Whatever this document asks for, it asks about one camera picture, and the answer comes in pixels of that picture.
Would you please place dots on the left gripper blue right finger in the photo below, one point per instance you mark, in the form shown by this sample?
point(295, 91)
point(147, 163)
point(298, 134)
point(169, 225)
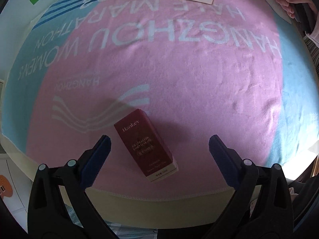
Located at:
point(227, 159)

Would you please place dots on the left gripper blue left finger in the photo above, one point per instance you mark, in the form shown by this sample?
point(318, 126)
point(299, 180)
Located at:
point(92, 160)

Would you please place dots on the maroon small box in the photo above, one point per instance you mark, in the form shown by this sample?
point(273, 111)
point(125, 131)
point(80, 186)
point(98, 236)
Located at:
point(145, 145)

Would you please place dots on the pink and blue towel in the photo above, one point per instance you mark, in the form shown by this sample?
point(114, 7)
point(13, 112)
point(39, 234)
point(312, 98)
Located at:
point(235, 68)

